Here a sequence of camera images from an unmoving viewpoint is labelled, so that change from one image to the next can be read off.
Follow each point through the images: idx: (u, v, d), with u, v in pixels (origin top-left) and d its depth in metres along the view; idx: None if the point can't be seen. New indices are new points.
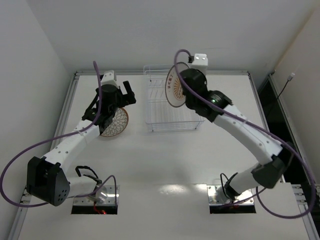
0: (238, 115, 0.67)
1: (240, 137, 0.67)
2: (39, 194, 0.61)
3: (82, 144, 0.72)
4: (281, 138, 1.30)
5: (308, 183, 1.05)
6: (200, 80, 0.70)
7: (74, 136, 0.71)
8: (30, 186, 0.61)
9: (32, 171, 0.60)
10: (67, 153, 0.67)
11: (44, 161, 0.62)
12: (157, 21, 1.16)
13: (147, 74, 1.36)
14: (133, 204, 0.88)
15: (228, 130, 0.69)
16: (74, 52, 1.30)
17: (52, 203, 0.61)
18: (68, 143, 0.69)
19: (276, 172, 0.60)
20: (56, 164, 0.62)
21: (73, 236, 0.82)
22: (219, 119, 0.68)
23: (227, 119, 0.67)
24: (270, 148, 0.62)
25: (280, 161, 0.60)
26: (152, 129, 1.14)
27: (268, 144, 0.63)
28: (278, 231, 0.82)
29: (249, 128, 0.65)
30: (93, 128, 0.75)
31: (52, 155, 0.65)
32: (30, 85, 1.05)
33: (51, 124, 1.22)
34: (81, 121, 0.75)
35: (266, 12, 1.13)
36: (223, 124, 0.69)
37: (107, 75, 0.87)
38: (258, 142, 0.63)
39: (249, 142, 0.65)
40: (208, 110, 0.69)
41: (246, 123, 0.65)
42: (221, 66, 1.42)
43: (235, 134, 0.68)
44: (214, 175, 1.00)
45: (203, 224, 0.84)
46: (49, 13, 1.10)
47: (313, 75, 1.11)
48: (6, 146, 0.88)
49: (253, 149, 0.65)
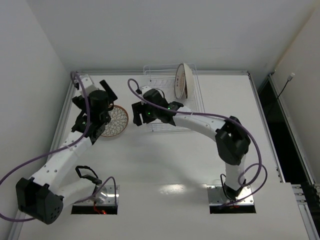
0: (187, 111, 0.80)
1: (195, 126, 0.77)
2: (32, 212, 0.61)
3: (72, 159, 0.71)
4: (281, 138, 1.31)
5: (308, 182, 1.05)
6: (157, 96, 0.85)
7: (63, 152, 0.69)
8: (21, 205, 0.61)
9: (21, 194, 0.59)
10: (56, 172, 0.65)
11: (32, 183, 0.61)
12: (157, 20, 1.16)
13: (147, 74, 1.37)
14: (133, 205, 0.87)
15: (186, 125, 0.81)
16: (74, 52, 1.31)
17: (45, 220, 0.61)
18: (57, 161, 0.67)
19: (225, 143, 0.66)
20: (44, 186, 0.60)
21: (73, 236, 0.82)
22: (175, 119, 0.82)
23: (179, 117, 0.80)
24: (215, 125, 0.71)
25: (225, 132, 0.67)
26: (152, 129, 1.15)
27: (213, 123, 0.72)
28: (278, 231, 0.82)
29: (196, 117, 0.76)
30: (83, 140, 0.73)
31: (41, 175, 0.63)
32: (30, 85, 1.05)
33: (51, 124, 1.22)
34: (70, 133, 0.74)
35: (265, 13, 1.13)
36: (180, 122, 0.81)
37: (84, 81, 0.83)
38: (204, 124, 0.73)
39: (200, 128, 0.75)
40: (168, 117, 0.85)
41: (193, 115, 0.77)
42: (221, 65, 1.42)
43: (192, 127, 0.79)
44: (215, 175, 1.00)
45: (203, 223, 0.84)
46: (49, 13, 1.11)
47: (313, 75, 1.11)
48: (5, 147, 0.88)
49: (206, 132, 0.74)
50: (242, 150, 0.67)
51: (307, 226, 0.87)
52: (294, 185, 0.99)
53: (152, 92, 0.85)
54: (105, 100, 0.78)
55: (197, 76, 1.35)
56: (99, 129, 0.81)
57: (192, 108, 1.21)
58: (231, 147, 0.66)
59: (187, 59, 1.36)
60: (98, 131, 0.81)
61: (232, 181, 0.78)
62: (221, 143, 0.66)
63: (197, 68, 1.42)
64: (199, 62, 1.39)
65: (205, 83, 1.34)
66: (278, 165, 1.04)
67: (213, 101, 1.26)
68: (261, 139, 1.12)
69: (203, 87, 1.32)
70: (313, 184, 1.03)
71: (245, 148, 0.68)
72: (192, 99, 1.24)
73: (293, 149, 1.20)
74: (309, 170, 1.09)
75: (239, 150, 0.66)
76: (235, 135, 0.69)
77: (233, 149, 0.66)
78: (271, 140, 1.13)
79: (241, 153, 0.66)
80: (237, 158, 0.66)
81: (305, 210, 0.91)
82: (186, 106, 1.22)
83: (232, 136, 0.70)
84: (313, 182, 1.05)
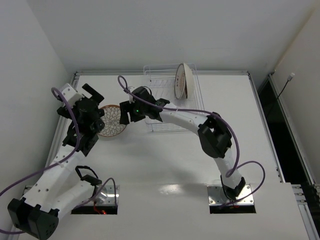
0: (173, 107, 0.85)
1: (180, 123, 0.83)
2: (27, 231, 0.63)
3: (65, 175, 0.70)
4: (281, 138, 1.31)
5: (308, 182, 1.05)
6: (145, 93, 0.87)
7: (54, 169, 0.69)
8: (16, 224, 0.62)
9: (14, 215, 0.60)
10: (47, 191, 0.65)
11: (24, 204, 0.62)
12: (157, 21, 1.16)
13: (147, 74, 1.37)
14: (133, 205, 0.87)
15: (171, 121, 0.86)
16: (74, 52, 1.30)
17: (41, 238, 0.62)
18: (48, 179, 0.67)
19: (206, 137, 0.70)
20: (36, 207, 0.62)
21: (73, 236, 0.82)
22: (162, 115, 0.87)
23: (164, 113, 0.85)
24: (198, 121, 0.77)
25: (206, 127, 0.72)
26: (152, 129, 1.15)
27: (196, 118, 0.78)
28: (278, 231, 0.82)
29: (181, 113, 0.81)
30: (74, 155, 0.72)
31: (32, 195, 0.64)
32: (30, 85, 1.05)
33: (51, 124, 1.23)
34: (62, 147, 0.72)
35: (265, 13, 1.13)
36: (166, 118, 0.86)
37: (66, 92, 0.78)
38: (188, 119, 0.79)
39: (185, 124, 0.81)
40: (155, 114, 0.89)
41: (178, 111, 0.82)
42: (222, 65, 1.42)
43: (178, 123, 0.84)
44: (215, 175, 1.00)
45: (202, 223, 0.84)
46: (49, 13, 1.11)
47: (313, 75, 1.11)
48: (5, 148, 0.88)
49: (190, 127, 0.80)
50: (223, 143, 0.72)
51: (307, 226, 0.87)
52: (294, 185, 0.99)
53: (140, 89, 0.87)
54: (94, 111, 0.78)
55: (197, 76, 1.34)
56: (91, 140, 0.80)
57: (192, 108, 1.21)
58: (212, 141, 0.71)
59: (187, 59, 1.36)
60: (90, 142, 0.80)
61: (230, 180, 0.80)
62: (202, 137, 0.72)
63: (197, 68, 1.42)
64: (199, 62, 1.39)
65: (205, 83, 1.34)
66: (278, 165, 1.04)
67: (213, 101, 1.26)
68: (261, 139, 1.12)
69: (203, 87, 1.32)
70: (313, 183, 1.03)
71: (226, 142, 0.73)
72: (192, 99, 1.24)
73: (293, 149, 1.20)
74: (309, 171, 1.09)
75: (220, 143, 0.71)
76: (218, 130, 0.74)
77: (215, 142, 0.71)
78: (271, 140, 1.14)
79: (221, 147, 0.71)
80: (218, 151, 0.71)
81: (305, 210, 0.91)
82: (186, 106, 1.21)
83: (215, 131, 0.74)
84: (313, 182, 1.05)
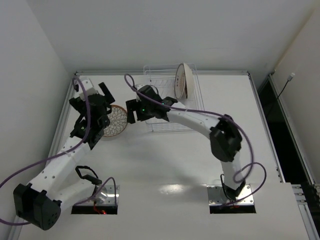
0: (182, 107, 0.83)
1: (190, 124, 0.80)
2: (29, 219, 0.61)
3: (71, 165, 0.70)
4: (281, 138, 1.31)
5: (308, 182, 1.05)
6: (151, 91, 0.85)
7: (62, 158, 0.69)
8: (19, 212, 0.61)
9: (19, 200, 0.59)
10: (53, 178, 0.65)
11: (30, 189, 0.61)
12: (157, 21, 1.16)
13: (147, 74, 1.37)
14: (133, 205, 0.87)
15: (180, 122, 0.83)
16: (74, 52, 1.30)
17: (42, 227, 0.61)
18: (55, 166, 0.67)
19: (218, 140, 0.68)
20: (42, 193, 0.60)
21: (73, 236, 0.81)
22: (170, 115, 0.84)
23: (173, 112, 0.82)
24: (209, 123, 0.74)
25: (219, 130, 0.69)
26: (152, 129, 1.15)
27: (206, 121, 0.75)
28: (278, 231, 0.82)
29: (191, 114, 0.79)
30: (81, 146, 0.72)
31: (39, 182, 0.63)
32: (30, 85, 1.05)
33: (51, 124, 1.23)
34: (70, 139, 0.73)
35: (265, 13, 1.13)
36: (174, 118, 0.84)
37: (84, 84, 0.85)
38: (198, 121, 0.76)
39: (195, 126, 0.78)
40: (161, 113, 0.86)
41: (187, 111, 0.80)
42: (221, 65, 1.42)
43: (186, 124, 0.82)
44: (214, 175, 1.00)
45: (203, 223, 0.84)
46: (49, 13, 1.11)
47: (313, 75, 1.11)
48: (5, 147, 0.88)
49: (200, 130, 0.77)
50: (233, 147, 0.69)
51: (307, 226, 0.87)
52: (294, 185, 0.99)
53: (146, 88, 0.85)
54: (102, 105, 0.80)
55: (197, 76, 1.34)
56: (98, 134, 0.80)
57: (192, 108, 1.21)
58: (223, 144, 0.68)
59: (187, 59, 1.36)
60: (97, 137, 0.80)
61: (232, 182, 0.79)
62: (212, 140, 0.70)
63: (197, 68, 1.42)
64: (199, 62, 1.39)
65: (205, 83, 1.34)
66: (278, 165, 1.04)
67: (213, 101, 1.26)
68: (261, 139, 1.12)
69: (203, 86, 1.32)
70: (313, 184, 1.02)
71: (237, 146, 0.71)
72: (191, 99, 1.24)
73: (293, 149, 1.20)
74: (309, 170, 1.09)
75: (231, 146, 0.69)
76: (229, 132, 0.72)
77: (225, 146, 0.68)
78: (271, 140, 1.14)
79: (232, 150, 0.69)
80: (229, 155, 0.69)
81: (305, 210, 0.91)
82: (186, 106, 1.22)
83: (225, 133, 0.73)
84: (313, 182, 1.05)
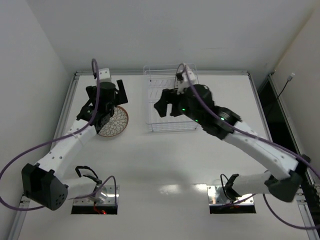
0: (248, 131, 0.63)
1: (255, 155, 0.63)
2: (37, 198, 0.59)
3: (77, 147, 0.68)
4: (280, 138, 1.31)
5: (308, 182, 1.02)
6: (209, 98, 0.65)
7: (69, 139, 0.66)
8: (26, 191, 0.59)
9: (26, 179, 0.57)
10: (61, 158, 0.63)
11: (38, 169, 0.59)
12: (157, 21, 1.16)
13: (147, 74, 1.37)
14: (133, 205, 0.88)
15: (237, 145, 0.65)
16: (74, 52, 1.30)
17: (50, 207, 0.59)
18: (62, 148, 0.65)
19: (293, 189, 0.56)
20: (49, 172, 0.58)
21: (73, 236, 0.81)
22: (229, 136, 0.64)
23: (237, 136, 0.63)
24: (286, 164, 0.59)
25: (298, 176, 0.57)
26: (152, 129, 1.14)
27: (282, 160, 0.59)
28: (278, 231, 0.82)
29: (262, 145, 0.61)
30: (88, 129, 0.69)
31: (46, 162, 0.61)
32: (30, 85, 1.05)
33: (51, 124, 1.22)
34: (75, 121, 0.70)
35: (265, 13, 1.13)
36: (232, 140, 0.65)
37: (103, 73, 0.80)
38: (272, 157, 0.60)
39: (264, 160, 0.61)
40: (216, 129, 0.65)
41: (258, 139, 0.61)
42: (221, 66, 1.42)
43: (246, 150, 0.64)
44: (214, 175, 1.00)
45: (203, 223, 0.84)
46: (49, 13, 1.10)
47: (313, 75, 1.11)
48: (5, 148, 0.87)
49: (269, 167, 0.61)
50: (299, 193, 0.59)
51: (307, 226, 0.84)
52: None
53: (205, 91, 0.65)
54: (112, 91, 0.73)
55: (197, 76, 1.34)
56: (104, 118, 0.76)
57: None
58: (292, 192, 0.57)
59: (187, 59, 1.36)
60: (103, 120, 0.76)
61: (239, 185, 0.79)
62: (291, 187, 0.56)
63: (197, 68, 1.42)
64: (199, 62, 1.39)
65: (205, 83, 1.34)
66: None
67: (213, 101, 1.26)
68: None
69: None
70: (312, 184, 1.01)
71: None
72: None
73: (293, 149, 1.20)
74: None
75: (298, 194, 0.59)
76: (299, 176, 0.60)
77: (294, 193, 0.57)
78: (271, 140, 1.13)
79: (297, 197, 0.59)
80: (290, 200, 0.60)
81: (305, 210, 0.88)
82: None
83: None
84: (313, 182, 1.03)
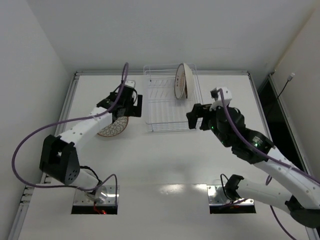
0: (282, 159, 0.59)
1: (286, 184, 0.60)
2: (51, 171, 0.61)
3: (94, 130, 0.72)
4: (280, 138, 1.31)
5: None
6: (241, 122, 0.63)
7: (89, 121, 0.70)
8: (43, 163, 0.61)
9: (47, 148, 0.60)
10: (81, 135, 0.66)
11: (59, 140, 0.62)
12: (158, 21, 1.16)
13: (147, 74, 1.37)
14: (133, 204, 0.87)
15: (267, 171, 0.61)
16: (74, 52, 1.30)
17: (63, 182, 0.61)
18: (83, 126, 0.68)
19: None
20: (70, 143, 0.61)
21: (73, 236, 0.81)
22: (261, 163, 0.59)
23: (270, 164, 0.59)
24: (319, 195, 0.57)
25: None
26: (152, 129, 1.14)
27: (315, 191, 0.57)
28: (278, 231, 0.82)
29: (295, 175, 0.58)
30: (106, 115, 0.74)
31: (67, 135, 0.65)
32: (30, 85, 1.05)
33: (51, 124, 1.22)
34: (95, 107, 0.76)
35: (265, 13, 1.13)
36: (262, 167, 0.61)
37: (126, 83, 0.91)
38: (305, 188, 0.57)
39: (294, 189, 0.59)
40: (248, 154, 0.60)
41: (292, 169, 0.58)
42: (221, 65, 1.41)
43: (276, 177, 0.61)
44: (214, 175, 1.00)
45: (203, 222, 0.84)
46: (49, 12, 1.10)
47: (313, 75, 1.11)
48: (5, 147, 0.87)
49: (298, 197, 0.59)
50: None
51: None
52: None
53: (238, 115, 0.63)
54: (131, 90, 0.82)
55: (197, 76, 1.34)
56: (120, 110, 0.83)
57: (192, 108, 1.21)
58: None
59: (187, 59, 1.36)
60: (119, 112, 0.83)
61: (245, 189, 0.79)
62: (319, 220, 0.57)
63: (197, 68, 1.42)
64: (199, 62, 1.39)
65: (205, 83, 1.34)
66: None
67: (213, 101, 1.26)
68: None
69: (203, 87, 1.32)
70: None
71: None
72: (191, 99, 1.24)
73: (293, 149, 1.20)
74: (309, 170, 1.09)
75: None
76: None
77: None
78: None
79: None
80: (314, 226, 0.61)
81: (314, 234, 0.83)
82: (186, 106, 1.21)
83: None
84: None
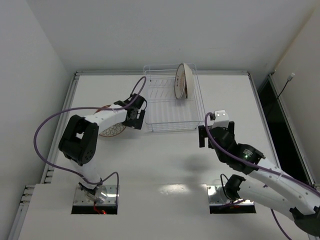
0: (272, 167, 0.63)
1: (279, 189, 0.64)
2: (71, 148, 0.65)
3: (111, 120, 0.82)
4: (280, 138, 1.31)
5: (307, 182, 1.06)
6: (229, 138, 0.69)
7: (108, 111, 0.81)
8: (64, 139, 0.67)
9: (72, 125, 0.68)
10: (102, 119, 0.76)
11: (84, 120, 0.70)
12: (157, 21, 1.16)
13: (147, 74, 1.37)
14: (133, 204, 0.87)
15: (261, 180, 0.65)
16: (74, 52, 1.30)
17: (80, 159, 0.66)
18: (103, 114, 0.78)
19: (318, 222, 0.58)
20: (94, 123, 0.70)
21: (73, 236, 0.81)
22: (253, 173, 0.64)
23: (262, 173, 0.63)
24: (311, 200, 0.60)
25: None
26: (152, 129, 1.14)
27: (308, 196, 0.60)
28: (278, 231, 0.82)
29: (287, 182, 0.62)
30: (122, 111, 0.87)
31: (91, 117, 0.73)
32: (30, 85, 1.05)
33: (51, 124, 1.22)
34: (113, 104, 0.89)
35: (265, 13, 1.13)
36: (255, 176, 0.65)
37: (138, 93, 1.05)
38: (297, 194, 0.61)
39: (288, 195, 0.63)
40: (242, 166, 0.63)
41: (282, 176, 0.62)
42: (221, 66, 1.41)
43: (270, 185, 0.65)
44: (214, 176, 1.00)
45: (203, 223, 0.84)
46: (49, 13, 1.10)
47: (313, 74, 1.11)
48: (6, 147, 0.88)
49: (294, 202, 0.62)
50: None
51: None
52: None
53: (224, 132, 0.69)
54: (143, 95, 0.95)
55: (197, 76, 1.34)
56: (133, 111, 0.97)
57: (192, 108, 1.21)
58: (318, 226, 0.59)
59: (187, 59, 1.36)
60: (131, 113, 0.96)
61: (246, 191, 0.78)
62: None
63: (197, 68, 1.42)
64: (199, 62, 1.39)
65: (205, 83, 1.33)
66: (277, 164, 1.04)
67: (213, 101, 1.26)
68: (261, 139, 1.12)
69: (203, 87, 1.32)
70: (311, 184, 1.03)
71: None
72: (191, 99, 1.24)
73: (293, 149, 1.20)
74: (309, 170, 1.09)
75: None
76: None
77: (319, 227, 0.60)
78: (271, 140, 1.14)
79: None
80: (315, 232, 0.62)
81: None
82: (186, 106, 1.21)
83: None
84: (312, 182, 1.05)
